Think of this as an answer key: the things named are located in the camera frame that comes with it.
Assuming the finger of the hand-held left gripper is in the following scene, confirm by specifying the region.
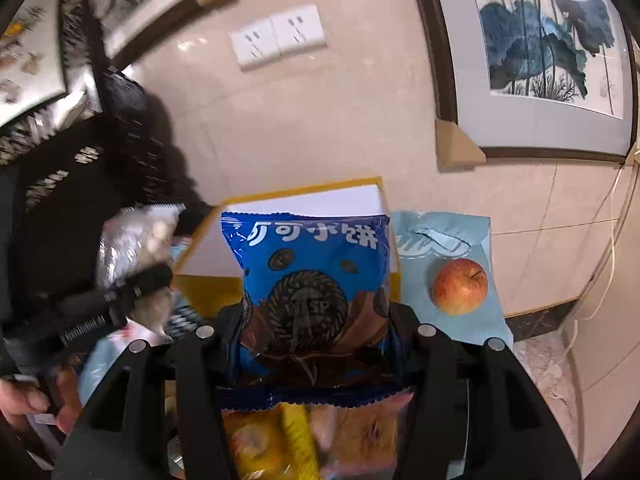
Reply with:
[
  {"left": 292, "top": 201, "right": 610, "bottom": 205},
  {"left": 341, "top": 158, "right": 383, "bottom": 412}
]
[
  {"left": 112, "top": 264, "right": 175, "bottom": 306},
  {"left": 172, "top": 202, "right": 217, "bottom": 238}
]

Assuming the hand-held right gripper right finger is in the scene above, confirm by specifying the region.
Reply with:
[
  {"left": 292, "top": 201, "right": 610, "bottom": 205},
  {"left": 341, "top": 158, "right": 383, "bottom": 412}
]
[{"left": 387, "top": 302, "right": 583, "bottom": 480}]

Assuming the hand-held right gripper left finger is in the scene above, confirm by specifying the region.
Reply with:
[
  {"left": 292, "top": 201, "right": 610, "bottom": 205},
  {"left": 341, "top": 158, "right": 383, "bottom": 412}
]
[{"left": 52, "top": 304, "right": 251, "bottom": 480}]

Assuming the clear silver snack packet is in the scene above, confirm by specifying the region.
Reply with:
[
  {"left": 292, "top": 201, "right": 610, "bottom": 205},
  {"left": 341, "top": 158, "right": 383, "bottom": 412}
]
[{"left": 95, "top": 202, "right": 187, "bottom": 342}]

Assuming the clear pack of round cookies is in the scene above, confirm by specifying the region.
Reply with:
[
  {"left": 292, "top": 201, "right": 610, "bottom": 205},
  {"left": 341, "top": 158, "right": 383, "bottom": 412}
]
[{"left": 310, "top": 395, "right": 413, "bottom": 480}]

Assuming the yellow cardboard box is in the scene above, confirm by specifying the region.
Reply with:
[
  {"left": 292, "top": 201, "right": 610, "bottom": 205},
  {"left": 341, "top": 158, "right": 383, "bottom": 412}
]
[{"left": 172, "top": 176, "right": 403, "bottom": 323}]

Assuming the blue cookie packet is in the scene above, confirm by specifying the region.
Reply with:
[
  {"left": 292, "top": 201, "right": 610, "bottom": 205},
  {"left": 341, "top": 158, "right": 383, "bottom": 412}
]
[{"left": 219, "top": 211, "right": 416, "bottom": 411}]

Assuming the person's left hand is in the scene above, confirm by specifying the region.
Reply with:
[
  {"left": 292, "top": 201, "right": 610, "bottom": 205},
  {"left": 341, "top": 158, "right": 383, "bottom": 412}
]
[{"left": 0, "top": 360, "right": 85, "bottom": 435}]

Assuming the black white zigzag packet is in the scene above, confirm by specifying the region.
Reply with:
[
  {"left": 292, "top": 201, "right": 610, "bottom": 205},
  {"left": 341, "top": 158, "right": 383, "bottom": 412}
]
[{"left": 167, "top": 300, "right": 203, "bottom": 343}]

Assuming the light blue printed tablecloth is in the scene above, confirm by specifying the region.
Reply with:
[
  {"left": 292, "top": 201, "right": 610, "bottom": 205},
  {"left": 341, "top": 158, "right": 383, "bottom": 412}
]
[{"left": 77, "top": 210, "right": 516, "bottom": 480}]

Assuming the red apple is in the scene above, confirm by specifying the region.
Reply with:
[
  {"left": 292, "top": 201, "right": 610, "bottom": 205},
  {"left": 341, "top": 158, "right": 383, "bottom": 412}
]
[{"left": 430, "top": 258, "right": 489, "bottom": 317}]

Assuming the yellow orange snack packet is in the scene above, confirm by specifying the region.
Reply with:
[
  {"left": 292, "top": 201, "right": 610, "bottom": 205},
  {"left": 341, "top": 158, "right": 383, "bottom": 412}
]
[{"left": 222, "top": 407, "right": 288, "bottom": 480}]

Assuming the black carved furniture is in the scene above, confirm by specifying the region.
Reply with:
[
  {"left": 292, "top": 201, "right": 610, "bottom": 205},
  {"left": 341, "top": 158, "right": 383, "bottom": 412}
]
[{"left": 0, "top": 67, "right": 213, "bottom": 321}]

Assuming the framed flower painting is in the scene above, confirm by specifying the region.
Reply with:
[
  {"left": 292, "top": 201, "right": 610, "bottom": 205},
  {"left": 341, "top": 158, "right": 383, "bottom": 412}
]
[{"left": 0, "top": 0, "right": 101, "bottom": 128}]

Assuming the framed blue landscape painting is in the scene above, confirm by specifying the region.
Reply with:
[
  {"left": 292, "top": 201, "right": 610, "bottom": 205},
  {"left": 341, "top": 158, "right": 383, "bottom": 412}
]
[{"left": 405, "top": 0, "right": 640, "bottom": 163}]

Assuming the white wall socket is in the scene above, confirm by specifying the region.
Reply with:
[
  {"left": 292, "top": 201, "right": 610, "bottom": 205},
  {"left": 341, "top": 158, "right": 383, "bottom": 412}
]
[
  {"left": 228, "top": 19, "right": 282, "bottom": 72},
  {"left": 270, "top": 4, "right": 326, "bottom": 56}
]

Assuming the white cable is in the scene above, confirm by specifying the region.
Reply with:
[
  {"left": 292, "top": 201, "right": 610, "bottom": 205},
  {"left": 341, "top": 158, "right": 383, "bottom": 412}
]
[{"left": 547, "top": 157, "right": 632, "bottom": 406}]

